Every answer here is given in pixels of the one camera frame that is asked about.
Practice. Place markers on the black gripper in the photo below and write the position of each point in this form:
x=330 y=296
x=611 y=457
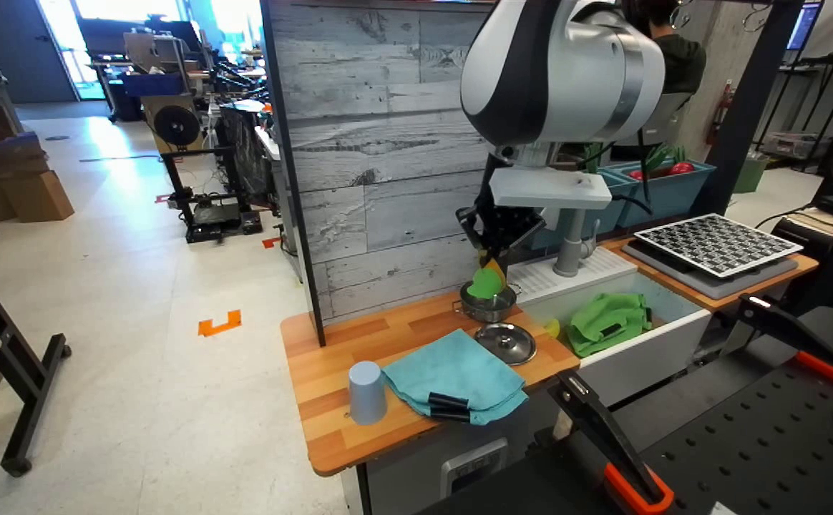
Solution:
x=496 y=231

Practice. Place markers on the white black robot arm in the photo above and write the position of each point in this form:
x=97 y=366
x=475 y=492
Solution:
x=542 y=75

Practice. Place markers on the small green cloth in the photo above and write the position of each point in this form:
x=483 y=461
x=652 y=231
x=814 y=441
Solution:
x=483 y=286

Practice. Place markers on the silver bowl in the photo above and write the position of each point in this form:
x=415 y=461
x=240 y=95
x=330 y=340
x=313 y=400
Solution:
x=486 y=311

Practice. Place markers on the blue cloth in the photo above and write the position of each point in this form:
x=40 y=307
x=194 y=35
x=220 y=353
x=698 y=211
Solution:
x=455 y=367

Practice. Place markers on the green cloth in sink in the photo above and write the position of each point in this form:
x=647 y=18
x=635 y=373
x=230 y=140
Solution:
x=606 y=321

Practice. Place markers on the silver pot lid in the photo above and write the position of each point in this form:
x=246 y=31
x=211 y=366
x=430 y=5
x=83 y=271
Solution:
x=506 y=343

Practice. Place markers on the grey wood panel backsplash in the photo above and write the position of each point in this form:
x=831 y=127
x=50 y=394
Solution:
x=376 y=144

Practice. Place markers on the black binder clip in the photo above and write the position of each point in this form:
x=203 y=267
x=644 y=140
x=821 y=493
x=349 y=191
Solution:
x=445 y=407

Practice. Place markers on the white toy sink basin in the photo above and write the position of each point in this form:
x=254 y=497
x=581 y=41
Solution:
x=628 y=367

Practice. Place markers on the grey blue cup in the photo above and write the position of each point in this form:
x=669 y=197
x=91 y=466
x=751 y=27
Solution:
x=367 y=403

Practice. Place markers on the checkerboard calibration board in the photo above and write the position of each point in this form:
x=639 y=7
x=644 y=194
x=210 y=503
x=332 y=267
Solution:
x=715 y=245

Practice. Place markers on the black orange bar clamp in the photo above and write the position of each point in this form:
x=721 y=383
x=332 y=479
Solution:
x=808 y=351

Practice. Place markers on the black perforated workbench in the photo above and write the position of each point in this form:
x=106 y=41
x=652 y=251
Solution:
x=748 y=433

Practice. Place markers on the cardboard boxes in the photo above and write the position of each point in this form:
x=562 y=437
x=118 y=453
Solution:
x=28 y=187

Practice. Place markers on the orange handled bar clamp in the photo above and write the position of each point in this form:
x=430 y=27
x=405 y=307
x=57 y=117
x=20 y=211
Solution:
x=631 y=486

